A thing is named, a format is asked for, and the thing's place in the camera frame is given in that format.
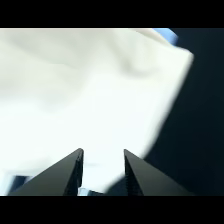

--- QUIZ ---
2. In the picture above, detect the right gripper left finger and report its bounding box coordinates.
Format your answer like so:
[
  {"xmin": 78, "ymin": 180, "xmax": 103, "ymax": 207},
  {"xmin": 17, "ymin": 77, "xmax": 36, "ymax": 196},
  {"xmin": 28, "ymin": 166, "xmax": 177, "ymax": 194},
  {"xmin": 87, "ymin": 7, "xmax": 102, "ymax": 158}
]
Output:
[{"xmin": 8, "ymin": 147, "xmax": 85, "ymax": 197}]

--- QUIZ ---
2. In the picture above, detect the pale yellow garment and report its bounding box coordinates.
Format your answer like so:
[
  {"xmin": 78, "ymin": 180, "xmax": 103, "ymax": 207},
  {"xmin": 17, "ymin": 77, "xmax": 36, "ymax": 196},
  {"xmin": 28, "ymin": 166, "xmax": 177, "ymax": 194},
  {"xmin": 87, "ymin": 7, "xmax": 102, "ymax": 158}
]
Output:
[{"xmin": 0, "ymin": 28, "xmax": 195, "ymax": 195}]

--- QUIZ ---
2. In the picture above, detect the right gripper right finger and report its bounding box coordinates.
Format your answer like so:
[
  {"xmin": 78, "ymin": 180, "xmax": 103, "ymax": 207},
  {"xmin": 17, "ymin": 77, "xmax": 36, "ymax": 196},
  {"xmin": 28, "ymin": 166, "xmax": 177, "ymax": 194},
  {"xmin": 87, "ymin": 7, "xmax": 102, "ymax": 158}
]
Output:
[{"xmin": 123, "ymin": 148, "xmax": 195, "ymax": 197}]

